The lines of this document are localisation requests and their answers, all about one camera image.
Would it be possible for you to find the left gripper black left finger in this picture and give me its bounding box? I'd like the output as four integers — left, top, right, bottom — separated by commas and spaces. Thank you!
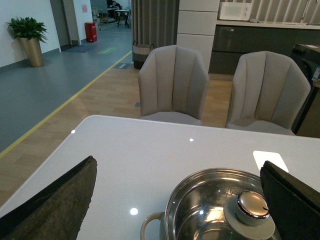
0, 156, 97, 240

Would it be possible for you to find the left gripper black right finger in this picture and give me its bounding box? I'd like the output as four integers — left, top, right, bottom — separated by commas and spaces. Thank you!
260, 160, 320, 240

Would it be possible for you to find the glass pot lid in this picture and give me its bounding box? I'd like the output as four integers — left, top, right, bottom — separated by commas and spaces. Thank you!
172, 169, 282, 240

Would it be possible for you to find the stainless steel pot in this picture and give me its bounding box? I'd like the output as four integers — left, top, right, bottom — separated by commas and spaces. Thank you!
140, 167, 282, 240

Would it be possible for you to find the right beige upholstered chair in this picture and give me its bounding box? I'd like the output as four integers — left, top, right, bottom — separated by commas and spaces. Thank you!
225, 51, 307, 136

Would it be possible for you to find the beige upholstered chair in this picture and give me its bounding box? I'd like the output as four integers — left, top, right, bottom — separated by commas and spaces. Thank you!
138, 45, 210, 126
225, 51, 307, 136

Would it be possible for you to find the black washing machine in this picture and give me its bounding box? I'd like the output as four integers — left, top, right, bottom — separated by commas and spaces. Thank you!
290, 44, 320, 138

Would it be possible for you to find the left beige upholstered chair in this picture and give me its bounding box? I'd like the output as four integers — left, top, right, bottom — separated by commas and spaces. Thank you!
138, 45, 210, 126

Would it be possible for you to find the dark grey kitchen counter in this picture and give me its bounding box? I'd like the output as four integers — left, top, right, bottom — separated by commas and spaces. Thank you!
209, 23, 320, 75

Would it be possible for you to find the woven laundry basket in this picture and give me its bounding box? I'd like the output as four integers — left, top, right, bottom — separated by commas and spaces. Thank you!
132, 40, 155, 70

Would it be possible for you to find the green potted plant gold vase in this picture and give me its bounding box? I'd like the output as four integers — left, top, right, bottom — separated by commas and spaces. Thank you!
8, 17, 47, 68

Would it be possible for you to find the red fire extinguisher box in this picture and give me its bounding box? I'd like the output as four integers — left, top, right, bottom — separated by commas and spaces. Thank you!
84, 22, 97, 43

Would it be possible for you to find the white microwave oven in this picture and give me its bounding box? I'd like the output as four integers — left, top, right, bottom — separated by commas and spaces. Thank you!
218, 2, 253, 21

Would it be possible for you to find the white cabinet column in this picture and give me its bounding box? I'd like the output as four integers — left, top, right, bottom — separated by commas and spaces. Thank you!
176, 0, 220, 70

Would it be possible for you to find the grey curtain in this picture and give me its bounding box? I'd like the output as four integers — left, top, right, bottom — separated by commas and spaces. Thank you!
131, 0, 180, 48

